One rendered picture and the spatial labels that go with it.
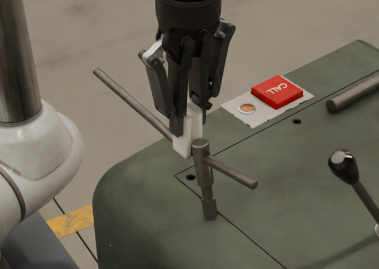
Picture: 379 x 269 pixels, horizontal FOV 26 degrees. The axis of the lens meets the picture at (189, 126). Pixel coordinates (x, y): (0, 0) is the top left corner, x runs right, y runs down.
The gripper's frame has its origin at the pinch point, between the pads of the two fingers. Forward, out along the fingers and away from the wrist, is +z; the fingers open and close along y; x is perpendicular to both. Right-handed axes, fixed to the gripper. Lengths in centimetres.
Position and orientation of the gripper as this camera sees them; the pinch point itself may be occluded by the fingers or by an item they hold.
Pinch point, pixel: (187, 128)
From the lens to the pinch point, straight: 103.9
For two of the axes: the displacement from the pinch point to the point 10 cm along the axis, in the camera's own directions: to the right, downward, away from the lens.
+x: 6.3, 4.8, -6.2
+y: -7.8, 3.8, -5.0
